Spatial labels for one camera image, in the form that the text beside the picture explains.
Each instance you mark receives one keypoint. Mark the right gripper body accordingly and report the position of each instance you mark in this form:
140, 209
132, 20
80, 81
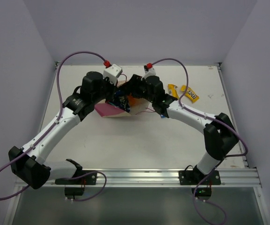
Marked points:
140, 90

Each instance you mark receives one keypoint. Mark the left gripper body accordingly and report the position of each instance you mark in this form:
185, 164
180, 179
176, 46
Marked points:
113, 93

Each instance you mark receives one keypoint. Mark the dark blue chips bag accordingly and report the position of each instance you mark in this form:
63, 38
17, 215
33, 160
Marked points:
121, 101

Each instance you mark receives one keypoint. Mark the pink beige paper bag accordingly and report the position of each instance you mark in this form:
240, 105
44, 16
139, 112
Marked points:
108, 110

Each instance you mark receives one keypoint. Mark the yellow M&M snack packet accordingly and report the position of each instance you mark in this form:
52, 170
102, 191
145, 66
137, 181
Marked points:
172, 89

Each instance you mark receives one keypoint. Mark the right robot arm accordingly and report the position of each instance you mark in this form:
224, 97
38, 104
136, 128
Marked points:
218, 133

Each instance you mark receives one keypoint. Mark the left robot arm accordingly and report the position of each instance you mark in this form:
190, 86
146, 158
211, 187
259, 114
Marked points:
30, 160

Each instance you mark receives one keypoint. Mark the orange yellow snack packet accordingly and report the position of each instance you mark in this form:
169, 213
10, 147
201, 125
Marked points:
133, 101

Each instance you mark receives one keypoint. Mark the left black controller box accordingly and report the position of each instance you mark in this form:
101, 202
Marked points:
73, 192

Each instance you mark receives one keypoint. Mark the black controller box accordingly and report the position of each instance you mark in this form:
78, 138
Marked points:
202, 192
73, 192

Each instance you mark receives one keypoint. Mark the right black controller box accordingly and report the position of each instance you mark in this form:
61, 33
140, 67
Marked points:
202, 192

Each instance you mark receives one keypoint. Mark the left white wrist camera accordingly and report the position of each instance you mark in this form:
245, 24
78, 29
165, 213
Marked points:
112, 73

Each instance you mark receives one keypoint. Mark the left black base bracket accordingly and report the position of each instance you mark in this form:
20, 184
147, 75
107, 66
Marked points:
81, 177

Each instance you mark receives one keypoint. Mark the black base bracket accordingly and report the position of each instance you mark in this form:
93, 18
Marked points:
192, 176
81, 177

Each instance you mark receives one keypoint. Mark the right black base bracket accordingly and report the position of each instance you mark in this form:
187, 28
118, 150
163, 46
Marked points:
192, 176

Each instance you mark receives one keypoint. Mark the aluminium mounting rail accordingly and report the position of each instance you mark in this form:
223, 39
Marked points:
170, 178

